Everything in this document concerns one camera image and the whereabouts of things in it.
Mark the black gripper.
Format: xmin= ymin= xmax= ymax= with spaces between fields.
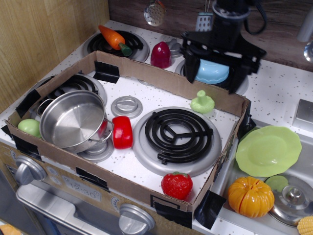
xmin=181 ymin=4 xmax=267 ymax=94

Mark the light green toy broccoli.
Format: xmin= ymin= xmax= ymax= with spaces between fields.
xmin=190 ymin=90 xmax=215 ymax=114

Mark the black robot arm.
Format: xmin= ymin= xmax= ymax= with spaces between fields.
xmin=180 ymin=0 xmax=267 ymax=93

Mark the steel pot lid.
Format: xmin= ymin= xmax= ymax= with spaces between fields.
xmin=265 ymin=174 xmax=313 ymax=227

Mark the stainless steel pot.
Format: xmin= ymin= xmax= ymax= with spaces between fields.
xmin=36 ymin=90 xmax=114 ymax=153

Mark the light blue plastic bowl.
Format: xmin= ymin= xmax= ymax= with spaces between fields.
xmin=195 ymin=59 xmax=230 ymax=84

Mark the silver back stove knob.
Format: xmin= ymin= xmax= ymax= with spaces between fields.
xmin=166 ymin=39 xmax=182 ymax=59

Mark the silver stove knob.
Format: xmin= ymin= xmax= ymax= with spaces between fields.
xmin=77 ymin=140 xmax=114 ymax=163
xmin=166 ymin=39 xmax=182 ymax=59
xmin=111 ymin=96 xmax=143 ymax=119

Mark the hanging grey spatula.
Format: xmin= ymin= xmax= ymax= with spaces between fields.
xmin=195 ymin=0 xmax=213 ymax=32

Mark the dark red toy vegetable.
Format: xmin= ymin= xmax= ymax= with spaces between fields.
xmin=150 ymin=42 xmax=172 ymax=69

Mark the hanging metal strainer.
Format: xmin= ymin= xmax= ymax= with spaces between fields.
xmin=144 ymin=0 xmax=166 ymax=27

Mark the front right black burner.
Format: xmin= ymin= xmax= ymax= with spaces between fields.
xmin=133 ymin=107 xmax=222 ymax=177

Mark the silver faucet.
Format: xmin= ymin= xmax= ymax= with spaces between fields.
xmin=297 ymin=7 xmax=313 ymax=63

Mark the silver centre stove knob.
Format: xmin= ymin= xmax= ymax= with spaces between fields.
xmin=111 ymin=96 xmax=143 ymax=119

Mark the green plastic plate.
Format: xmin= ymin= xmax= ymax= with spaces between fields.
xmin=235 ymin=126 xmax=302 ymax=177

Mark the orange toy carrot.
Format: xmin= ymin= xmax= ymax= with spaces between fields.
xmin=98 ymin=25 xmax=133 ymax=57

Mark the red toy pepper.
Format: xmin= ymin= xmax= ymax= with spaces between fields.
xmin=112 ymin=116 xmax=133 ymax=149

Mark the cardboard fence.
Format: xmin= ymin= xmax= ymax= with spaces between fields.
xmin=5 ymin=51 xmax=251 ymax=212

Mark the red toy strawberry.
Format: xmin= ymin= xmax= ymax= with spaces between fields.
xmin=161 ymin=172 xmax=193 ymax=200

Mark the orange toy pumpkin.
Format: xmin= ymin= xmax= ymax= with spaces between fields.
xmin=227 ymin=176 xmax=275 ymax=218

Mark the front left black burner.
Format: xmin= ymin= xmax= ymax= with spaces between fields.
xmin=30 ymin=73 xmax=107 ymax=119

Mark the silver front stove knob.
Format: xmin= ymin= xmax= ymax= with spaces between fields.
xmin=77 ymin=140 xmax=114 ymax=163

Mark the right oven knob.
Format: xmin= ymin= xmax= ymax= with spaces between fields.
xmin=118 ymin=203 xmax=155 ymax=235

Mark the oven knob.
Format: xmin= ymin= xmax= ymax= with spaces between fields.
xmin=15 ymin=156 xmax=47 ymax=185
xmin=118 ymin=203 xmax=155 ymax=235

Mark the yellow toy corn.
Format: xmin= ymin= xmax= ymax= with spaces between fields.
xmin=297 ymin=216 xmax=313 ymax=235

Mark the oven clock display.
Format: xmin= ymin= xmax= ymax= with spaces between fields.
xmin=62 ymin=175 xmax=102 ymax=202

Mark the green toy apple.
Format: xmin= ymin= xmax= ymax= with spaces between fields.
xmin=18 ymin=118 xmax=41 ymax=138

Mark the left oven knob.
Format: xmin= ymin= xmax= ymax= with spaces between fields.
xmin=15 ymin=156 xmax=47 ymax=185

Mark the orange toy at corner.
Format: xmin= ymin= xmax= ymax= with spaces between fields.
xmin=0 ymin=224 xmax=21 ymax=235

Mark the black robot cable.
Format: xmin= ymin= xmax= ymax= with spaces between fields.
xmin=244 ymin=0 xmax=268 ymax=35

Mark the silver oven door handle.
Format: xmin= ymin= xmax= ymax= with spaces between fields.
xmin=16 ymin=184 xmax=122 ymax=235

